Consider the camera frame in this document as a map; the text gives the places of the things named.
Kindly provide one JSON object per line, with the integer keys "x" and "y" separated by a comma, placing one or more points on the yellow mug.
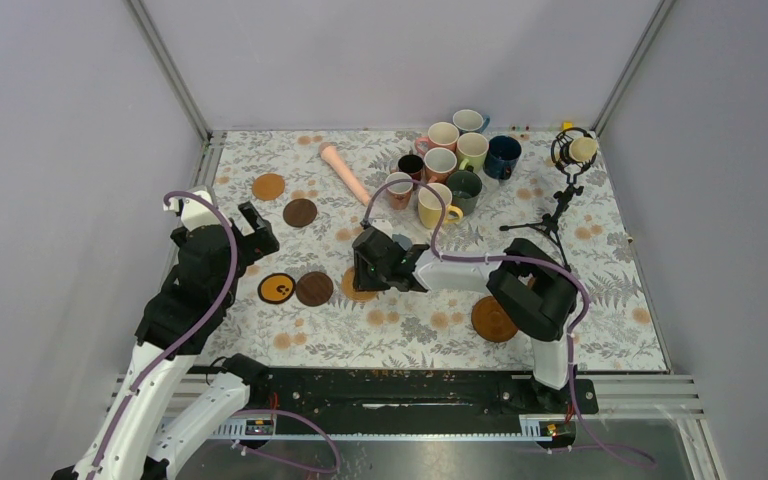
{"x": 435, "y": 203}

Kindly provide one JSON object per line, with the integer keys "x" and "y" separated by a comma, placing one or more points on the light green mug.
{"x": 471, "y": 150}

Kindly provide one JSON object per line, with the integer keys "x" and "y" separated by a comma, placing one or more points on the pink mug centre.
{"x": 439, "y": 164}

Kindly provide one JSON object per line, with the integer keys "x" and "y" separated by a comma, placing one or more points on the small pink patterned mug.
{"x": 399, "y": 188}

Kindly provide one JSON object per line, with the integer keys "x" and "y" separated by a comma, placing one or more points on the pink mug back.
{"x": 439, "y": 135}

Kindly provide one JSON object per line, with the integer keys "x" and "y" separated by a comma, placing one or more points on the woven rattan coaster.
{"x": 348, "y": 288}

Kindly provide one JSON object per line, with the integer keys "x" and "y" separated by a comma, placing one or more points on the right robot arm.
{"x": 536, "y": 293}

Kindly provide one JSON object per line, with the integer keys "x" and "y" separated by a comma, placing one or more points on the black mug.
{"x": 412, "y": 165}

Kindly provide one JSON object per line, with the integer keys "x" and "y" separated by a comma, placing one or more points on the aluminium frame rail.
{"x": 154, "y": 41}

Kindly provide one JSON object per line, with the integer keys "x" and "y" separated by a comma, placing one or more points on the pink silicone microphone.
{"x": 330, "y": 155}

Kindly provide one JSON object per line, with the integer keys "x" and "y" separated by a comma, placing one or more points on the dark walnut coaster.
{"x": 299, "y": 213}
{"x": 314, "y": 289}

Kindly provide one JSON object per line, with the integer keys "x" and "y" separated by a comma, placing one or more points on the light brown round coaster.
{"x": 268, "y": 187}

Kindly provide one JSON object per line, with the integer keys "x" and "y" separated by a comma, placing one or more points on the floral tablecloth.
{"x": 407, "y": 330}

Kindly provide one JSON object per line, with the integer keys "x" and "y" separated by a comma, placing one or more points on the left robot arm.
{"x": 193, "y": 301}

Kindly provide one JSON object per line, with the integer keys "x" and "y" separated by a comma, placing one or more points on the orange black smiley coaster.
{"x": 276, "y": 288}

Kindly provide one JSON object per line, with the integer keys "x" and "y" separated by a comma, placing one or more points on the brown ceramic saucer near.
{"x": 491, "y": 322}

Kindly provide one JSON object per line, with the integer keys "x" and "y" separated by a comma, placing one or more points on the white blue-handled mug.
{"x": 470, "y": 121}

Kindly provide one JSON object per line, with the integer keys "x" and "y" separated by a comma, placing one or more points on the navy blue mug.
{"x": 502, "y": 157}

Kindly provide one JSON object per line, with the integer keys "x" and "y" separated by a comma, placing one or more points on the cream microphone in shockmount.
{"x": 573, "y": 151}

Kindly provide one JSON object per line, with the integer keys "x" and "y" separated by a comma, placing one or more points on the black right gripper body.
{"x": 371, "y": 277}

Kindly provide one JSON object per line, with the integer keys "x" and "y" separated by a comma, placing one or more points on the dark green mug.
{"x": 466, "y": 187}

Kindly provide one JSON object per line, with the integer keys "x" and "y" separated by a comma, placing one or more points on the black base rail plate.
{"x": 418, "y": 402}

